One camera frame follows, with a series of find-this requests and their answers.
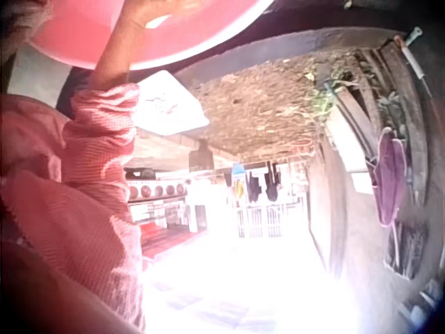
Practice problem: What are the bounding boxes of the person's right hand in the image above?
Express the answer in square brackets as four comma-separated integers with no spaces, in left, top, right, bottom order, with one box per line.
[128,0,209,28]

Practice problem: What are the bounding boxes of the pink plastic basin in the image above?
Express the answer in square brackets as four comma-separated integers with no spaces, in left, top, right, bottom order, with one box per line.
[27,0,276,71]

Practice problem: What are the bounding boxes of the white square board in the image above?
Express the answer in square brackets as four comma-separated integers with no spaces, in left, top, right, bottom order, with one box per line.
[133,69,211,137]

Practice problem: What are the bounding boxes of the large black tub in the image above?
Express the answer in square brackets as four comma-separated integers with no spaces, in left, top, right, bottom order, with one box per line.
[55,0,352,118]

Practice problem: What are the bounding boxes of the green plant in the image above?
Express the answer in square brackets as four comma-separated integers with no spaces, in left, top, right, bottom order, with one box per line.
[311,69,350,121]

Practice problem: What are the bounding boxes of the shelf with red round lids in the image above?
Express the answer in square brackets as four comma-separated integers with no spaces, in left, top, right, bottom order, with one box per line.
[124,168,191,224]

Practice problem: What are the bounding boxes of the blue and white bottle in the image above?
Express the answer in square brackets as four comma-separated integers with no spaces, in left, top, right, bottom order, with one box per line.
[230,162,247,202]

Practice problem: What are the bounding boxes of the dark hanging clothes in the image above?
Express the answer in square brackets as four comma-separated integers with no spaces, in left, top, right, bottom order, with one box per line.
[244,161,283,204]

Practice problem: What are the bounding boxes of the grey wooden plank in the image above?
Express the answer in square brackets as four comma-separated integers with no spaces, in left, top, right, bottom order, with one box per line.
[325,83,379,171]

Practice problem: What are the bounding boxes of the red mat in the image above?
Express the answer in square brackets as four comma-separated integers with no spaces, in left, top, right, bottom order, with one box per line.
[140,222,207,260]

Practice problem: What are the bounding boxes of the white gate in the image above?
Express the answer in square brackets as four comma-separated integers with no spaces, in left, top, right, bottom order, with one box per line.
[236,204,285,239]

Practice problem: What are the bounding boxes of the white tube with teal cap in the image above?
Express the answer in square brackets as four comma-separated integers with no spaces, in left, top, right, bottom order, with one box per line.
[394,26,432,97]

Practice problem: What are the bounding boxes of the purple hanging cloth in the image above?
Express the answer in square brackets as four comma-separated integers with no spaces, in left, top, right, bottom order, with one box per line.
[364,127,408,229]

